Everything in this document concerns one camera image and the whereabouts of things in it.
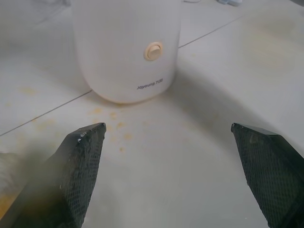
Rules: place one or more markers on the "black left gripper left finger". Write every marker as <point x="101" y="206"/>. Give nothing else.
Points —
<point x="71" y="171"/>

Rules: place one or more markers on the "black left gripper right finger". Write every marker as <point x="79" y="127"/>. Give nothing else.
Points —
<point x="273" y="171"/>

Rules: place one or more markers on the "white blender base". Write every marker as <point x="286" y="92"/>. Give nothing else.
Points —
<point x="123" y="47"/>

